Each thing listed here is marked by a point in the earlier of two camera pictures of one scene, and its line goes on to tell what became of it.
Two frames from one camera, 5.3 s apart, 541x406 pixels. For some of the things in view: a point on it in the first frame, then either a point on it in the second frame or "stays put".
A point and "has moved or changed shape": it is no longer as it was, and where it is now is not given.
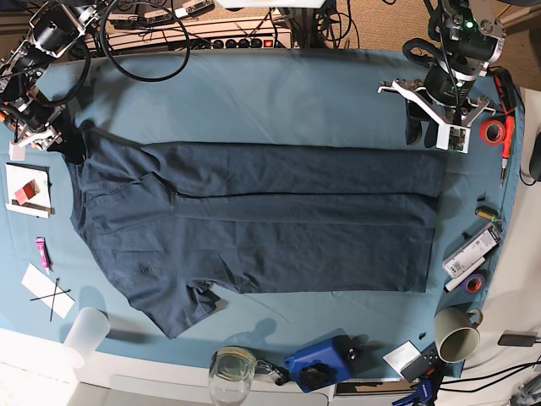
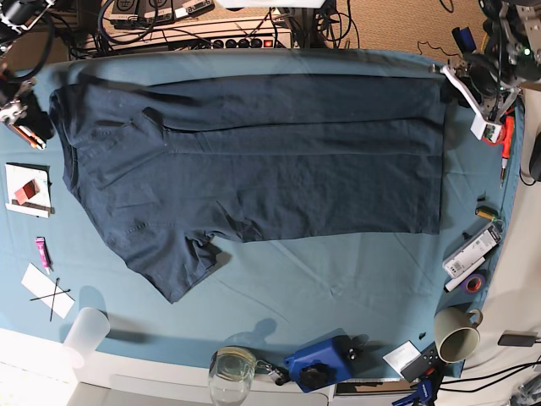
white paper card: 46,289 stays put
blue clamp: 427,392 stays put
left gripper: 454,128 -> 488,99
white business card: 402,356 stays put
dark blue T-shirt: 183,224 has moved or changed shape
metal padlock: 280,375 stays put
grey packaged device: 472,253 stays put
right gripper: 41,139 -> 35,120
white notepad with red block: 29,189 stays put
